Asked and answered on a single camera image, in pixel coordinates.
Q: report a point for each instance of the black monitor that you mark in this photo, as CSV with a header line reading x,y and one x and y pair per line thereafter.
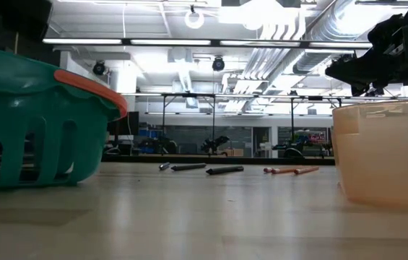
x,y
124,123

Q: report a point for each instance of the small silver cap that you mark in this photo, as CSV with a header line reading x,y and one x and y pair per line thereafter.
x,y
164,166

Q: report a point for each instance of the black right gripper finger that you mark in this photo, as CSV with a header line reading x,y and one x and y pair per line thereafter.
x,y
360,89
351,70

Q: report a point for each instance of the black metal station frame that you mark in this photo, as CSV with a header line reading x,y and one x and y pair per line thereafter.
x,y
213,119
292,119

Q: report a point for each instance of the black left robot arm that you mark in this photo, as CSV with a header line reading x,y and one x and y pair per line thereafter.
x,y
8,18

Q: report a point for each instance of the dark grey pen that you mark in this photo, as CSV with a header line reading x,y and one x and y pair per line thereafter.
x,y
189,167
225,169

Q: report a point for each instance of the black background robot arm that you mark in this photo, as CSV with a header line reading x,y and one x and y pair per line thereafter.
x,y
294,148
214,143

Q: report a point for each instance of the silver ventilation duct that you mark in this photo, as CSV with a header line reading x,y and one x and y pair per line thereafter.
x,y
326,32

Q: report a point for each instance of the black round ceiling camera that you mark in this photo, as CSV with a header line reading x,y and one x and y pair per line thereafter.
x,y
99,68
218,64

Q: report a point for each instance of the cardboard box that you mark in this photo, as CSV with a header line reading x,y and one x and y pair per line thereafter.
x,y
234,152

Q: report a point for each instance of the black bar with light strips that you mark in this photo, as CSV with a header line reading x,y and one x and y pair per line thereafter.
x,y
214,43

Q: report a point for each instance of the translucent plastic container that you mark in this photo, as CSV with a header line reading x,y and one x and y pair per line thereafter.
x,y
387,155

